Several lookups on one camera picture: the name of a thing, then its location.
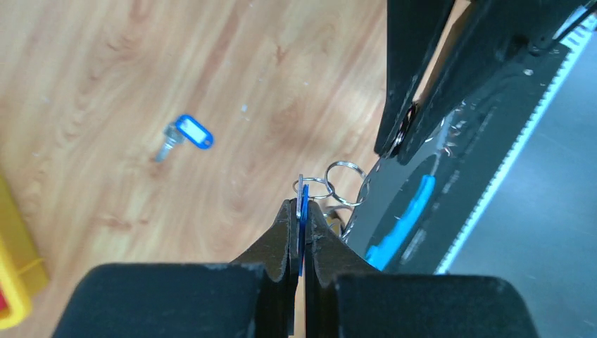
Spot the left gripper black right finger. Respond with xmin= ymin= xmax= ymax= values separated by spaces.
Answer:
xmin=304 ymin=202 xmax=538 ymax=337

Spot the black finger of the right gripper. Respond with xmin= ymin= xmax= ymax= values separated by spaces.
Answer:
xmin=396 ymin=1 xmax=596 ymax=165
xmin=374 ymin=0 xmax=454 ymax=156

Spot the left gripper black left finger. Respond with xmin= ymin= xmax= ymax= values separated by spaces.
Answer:
xmin=54 ymin=199 xmax=298 ymax=337

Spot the metal key plate blue handle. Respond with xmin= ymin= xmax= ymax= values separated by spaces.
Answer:
xmin=291 ymin=104 xmax=472 ymax=274

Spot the key with blue tag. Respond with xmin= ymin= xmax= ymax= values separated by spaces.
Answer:
xmin=296 ymin=174 xmax=309 ymax=276

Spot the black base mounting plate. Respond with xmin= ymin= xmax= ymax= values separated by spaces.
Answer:
xmin=396 ymin=42 xmax=572 ymax=275

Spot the loose key blue tag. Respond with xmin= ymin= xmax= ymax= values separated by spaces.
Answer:
xmin=154 ymin=114 xmax=215 ymax=163

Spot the yellow plastic fruit basket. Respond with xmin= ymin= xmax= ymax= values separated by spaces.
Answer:
xmin=1 ymin=177 xmax=49 ymax=330

